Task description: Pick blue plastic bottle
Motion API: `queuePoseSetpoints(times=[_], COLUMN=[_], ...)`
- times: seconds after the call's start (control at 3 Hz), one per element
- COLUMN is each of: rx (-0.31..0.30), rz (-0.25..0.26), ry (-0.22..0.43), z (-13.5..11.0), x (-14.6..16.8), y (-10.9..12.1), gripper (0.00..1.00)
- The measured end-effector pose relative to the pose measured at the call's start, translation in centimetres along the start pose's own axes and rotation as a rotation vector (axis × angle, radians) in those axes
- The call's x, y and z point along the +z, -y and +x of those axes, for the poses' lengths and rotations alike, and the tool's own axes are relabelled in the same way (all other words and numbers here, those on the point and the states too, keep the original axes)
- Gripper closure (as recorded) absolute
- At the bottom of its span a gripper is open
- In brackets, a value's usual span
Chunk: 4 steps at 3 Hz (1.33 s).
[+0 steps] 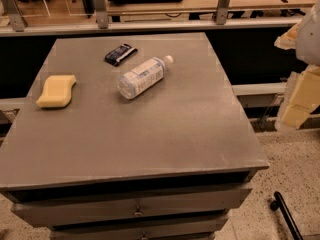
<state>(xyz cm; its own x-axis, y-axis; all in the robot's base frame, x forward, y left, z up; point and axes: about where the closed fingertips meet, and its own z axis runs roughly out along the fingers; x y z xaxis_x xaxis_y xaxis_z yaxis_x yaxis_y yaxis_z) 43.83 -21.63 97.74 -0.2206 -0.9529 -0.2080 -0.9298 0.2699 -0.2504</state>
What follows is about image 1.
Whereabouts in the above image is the metal railing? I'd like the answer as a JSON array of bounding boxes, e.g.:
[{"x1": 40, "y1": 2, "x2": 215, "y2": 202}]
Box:
[{"x1": 0, "y1": 0, "x2": 316, "y2": 36}]

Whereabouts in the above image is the yellow sponge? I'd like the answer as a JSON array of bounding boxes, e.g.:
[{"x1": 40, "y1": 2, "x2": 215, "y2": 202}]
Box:
[{"x1": 36, "y1": 75, "x2": 76, "y2": 108}]

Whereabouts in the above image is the clear plastic water bottle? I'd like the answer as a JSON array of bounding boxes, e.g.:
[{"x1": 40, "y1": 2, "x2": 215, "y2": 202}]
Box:
[{"x1": 117, "y1": 55, "x2": 174, "y2": 100}]

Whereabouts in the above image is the grey drawer cabinet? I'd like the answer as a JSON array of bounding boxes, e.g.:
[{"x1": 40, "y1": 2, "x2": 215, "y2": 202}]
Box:
[{"x1": 0, "y1": 33, "x2": 268, "y2": 233}]

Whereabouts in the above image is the lower grey drawer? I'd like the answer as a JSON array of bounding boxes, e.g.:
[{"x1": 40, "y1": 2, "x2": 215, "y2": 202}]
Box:
[{"x1": 50, "y1": 215, "x2": 228, "y2": 240}]

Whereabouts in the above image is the grey drawer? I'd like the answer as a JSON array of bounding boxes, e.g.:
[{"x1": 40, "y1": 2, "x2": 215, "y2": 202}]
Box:
[
  {"x1": 50, "y1": 215, "x2": 228, "y2": 240},
  {"x1": 11, "y1": 183, "x2": 252, "y2": 227}
]

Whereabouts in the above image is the black metal leg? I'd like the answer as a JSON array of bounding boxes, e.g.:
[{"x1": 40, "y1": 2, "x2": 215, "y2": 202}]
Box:
[{"x1": 270, "y1": 191, "x2": 303, "y2": 240}]

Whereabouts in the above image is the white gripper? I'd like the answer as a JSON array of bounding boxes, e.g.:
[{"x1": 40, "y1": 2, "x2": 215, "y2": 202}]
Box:
[{"x1": 274, "y1": 1, "x2": 320, "y2": 130}]

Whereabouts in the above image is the upper grey drawer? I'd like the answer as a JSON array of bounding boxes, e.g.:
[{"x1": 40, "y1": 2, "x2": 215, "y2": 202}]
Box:
[{"x1": 11, "y1": 183, "x2": 252, "y2": 227}]

